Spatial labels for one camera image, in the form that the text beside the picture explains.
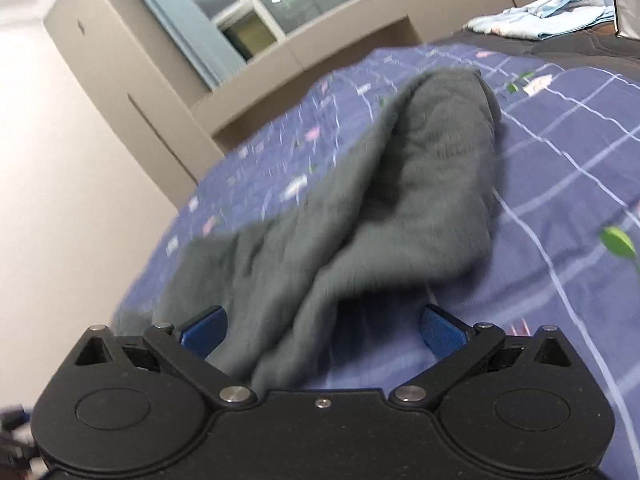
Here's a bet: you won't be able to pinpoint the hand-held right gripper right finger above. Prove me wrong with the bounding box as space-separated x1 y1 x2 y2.
389 304 571 409

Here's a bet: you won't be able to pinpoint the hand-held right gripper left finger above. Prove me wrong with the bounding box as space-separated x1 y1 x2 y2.
74 305 257 409

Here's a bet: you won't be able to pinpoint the grey towel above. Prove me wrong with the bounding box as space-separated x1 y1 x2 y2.
155 67 506 392

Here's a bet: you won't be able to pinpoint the blue checked floral bedsheet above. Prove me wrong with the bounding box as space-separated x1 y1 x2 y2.
111 42 640 426

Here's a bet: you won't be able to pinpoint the beige wardrobe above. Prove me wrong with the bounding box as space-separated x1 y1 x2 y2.
42 0 617 196

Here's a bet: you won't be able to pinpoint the blue curtain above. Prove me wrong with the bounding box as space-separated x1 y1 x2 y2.
121 0 249 92

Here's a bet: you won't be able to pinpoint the light blue crumpled clothes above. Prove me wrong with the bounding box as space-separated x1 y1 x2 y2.
462 0 619 42

